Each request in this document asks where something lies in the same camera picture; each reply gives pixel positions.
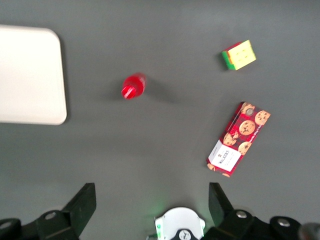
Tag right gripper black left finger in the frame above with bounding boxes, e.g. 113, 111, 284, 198
0, 182, 97, 240

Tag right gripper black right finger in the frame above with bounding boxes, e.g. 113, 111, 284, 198
204, 182, 305, 240

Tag red coke bottle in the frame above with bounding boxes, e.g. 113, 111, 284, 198
121, 72, 147, 100

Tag white rectangular tray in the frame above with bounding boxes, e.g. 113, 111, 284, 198
0, 24, 68, 126

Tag red cookie box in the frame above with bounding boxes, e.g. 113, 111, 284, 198
206, 101, 272, 178

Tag colourful puzzle cube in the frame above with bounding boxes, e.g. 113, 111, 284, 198
221, 39, 258, 71

